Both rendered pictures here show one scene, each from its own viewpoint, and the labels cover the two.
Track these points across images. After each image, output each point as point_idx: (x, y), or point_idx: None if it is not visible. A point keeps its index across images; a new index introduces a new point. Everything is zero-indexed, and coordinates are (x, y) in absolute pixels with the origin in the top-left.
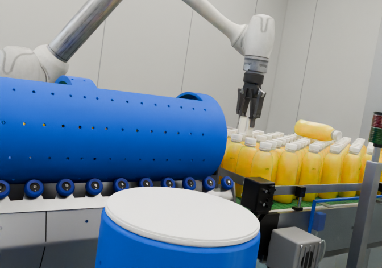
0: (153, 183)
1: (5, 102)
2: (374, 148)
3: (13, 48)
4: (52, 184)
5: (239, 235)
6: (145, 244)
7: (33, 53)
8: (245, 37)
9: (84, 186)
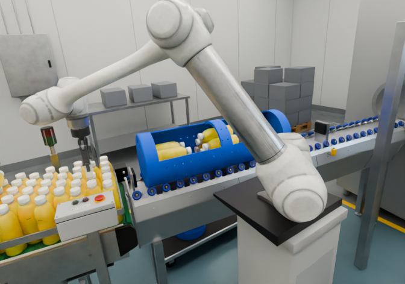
0: (171, 184)
1: None
2: (53, 146)
3: (289, 133)
4: (223, 172)
5: None
6: None
7: None
8: (82, 99)
9: (208, 172)
